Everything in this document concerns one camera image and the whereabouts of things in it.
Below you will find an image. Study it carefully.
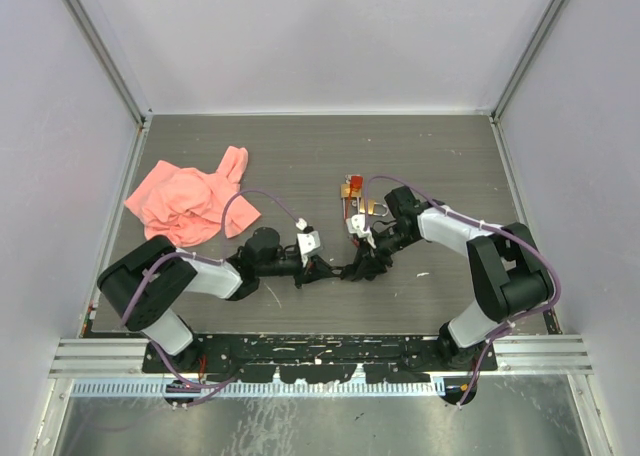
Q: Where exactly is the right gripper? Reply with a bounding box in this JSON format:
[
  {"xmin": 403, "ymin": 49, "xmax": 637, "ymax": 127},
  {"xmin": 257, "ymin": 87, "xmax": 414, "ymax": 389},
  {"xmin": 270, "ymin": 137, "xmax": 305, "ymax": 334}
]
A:
[{"xmin": 353, "ymin": 225, "xmax": 417, "ymax": 279}]

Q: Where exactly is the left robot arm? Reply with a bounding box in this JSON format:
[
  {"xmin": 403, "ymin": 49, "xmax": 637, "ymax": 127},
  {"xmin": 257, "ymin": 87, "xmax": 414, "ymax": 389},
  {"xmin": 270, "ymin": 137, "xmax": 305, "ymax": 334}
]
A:
[{"xmin": 97, "ymin": 227, "xmax": 342, "ymax": 372}]

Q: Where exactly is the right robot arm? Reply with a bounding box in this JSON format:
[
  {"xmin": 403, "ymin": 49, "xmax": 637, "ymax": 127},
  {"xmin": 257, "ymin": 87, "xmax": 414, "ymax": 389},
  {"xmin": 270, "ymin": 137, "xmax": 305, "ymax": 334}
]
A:
[{"xmin": 342, "ymin": 186, "xmax": 554, "ymax": 370}]

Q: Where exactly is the small brass padlock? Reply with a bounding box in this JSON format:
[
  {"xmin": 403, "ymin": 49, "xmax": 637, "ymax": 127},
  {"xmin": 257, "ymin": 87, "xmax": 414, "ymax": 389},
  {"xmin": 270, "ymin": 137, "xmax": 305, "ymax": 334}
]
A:
[{"xmin": 358, "ymin": 200, "xmax": 389, "ymax": 217}]

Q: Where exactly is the large brass padlock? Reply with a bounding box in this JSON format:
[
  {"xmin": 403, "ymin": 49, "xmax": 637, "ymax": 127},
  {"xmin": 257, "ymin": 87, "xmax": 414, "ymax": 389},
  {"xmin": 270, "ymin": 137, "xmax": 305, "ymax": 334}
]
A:
[{"xmin": 340, "ymin": 183, "xmax": 360, "ymax": 221}]

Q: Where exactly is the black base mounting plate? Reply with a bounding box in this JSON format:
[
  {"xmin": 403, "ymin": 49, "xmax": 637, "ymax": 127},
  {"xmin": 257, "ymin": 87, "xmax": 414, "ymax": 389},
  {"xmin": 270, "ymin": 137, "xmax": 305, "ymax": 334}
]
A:
[{"xmin": 168, "ymin": 333, "xmax": 498, "ymax": 384}]

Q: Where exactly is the pink cloth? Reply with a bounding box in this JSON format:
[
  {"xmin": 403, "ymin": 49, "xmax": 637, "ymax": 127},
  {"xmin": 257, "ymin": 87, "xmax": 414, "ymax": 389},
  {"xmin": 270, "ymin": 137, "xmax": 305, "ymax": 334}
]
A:
[{"xmin": 124, "ymin": 146, "xmax": 261, "ymax": 248}]

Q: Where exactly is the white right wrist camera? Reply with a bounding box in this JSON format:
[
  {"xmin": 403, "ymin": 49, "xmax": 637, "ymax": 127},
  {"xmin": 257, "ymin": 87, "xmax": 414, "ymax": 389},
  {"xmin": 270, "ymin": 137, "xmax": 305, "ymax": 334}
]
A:
[{"xmin": 346, "ymin": 213, "xmax": 376, "ymax": 248}]

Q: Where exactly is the red cable seal lock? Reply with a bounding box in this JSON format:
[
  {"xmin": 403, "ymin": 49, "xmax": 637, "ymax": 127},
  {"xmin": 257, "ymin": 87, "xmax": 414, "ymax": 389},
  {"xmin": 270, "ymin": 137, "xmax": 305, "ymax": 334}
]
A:
[{"xmin": 341, "ymin": 175, "xmax": 364, "ymax": 198}]

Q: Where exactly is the slotted cable duct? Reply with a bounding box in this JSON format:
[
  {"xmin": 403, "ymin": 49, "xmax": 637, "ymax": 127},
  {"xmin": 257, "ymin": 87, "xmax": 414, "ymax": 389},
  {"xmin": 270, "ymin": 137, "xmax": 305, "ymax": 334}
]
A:
[{"xmin": 70, "ymin": 378, "xmax": 445, "ymax": 399}]

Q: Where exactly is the aluminium frame rail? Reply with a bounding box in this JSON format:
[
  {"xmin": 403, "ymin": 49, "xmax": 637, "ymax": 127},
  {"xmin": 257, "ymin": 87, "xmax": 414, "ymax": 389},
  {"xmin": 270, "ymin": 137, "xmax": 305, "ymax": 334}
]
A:
[{"xmin": 49, "ymin": 334, "xmax": 593, "ymax": 377}]

